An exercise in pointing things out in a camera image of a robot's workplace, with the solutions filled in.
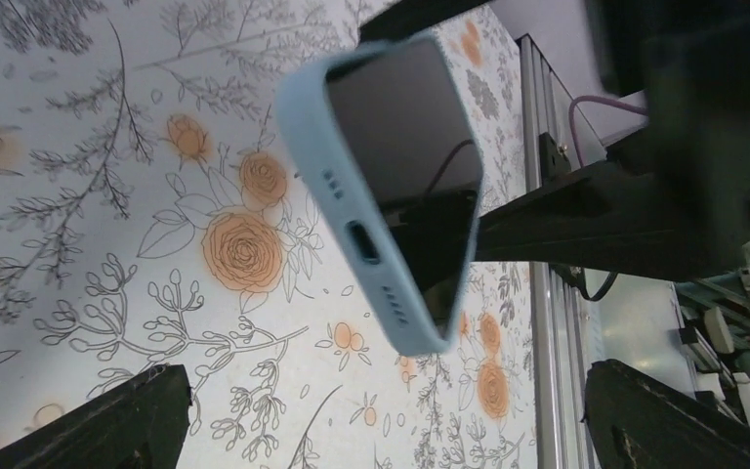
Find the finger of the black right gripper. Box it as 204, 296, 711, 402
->
358, 0, 489, 44

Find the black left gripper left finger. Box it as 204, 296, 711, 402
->
0, 364, 191, 469

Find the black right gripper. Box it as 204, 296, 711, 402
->
475, 1, 750, 281

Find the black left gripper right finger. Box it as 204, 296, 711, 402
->
583, 359, 750, 468

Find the phone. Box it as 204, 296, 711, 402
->
275, 32, 484, 357

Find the floral patterned table mat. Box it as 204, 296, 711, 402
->
0, 1, 538, 468

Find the aluminium front rail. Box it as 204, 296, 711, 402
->
518, 34, 599, 468

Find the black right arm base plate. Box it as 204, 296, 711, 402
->
537, 132, 572, 186

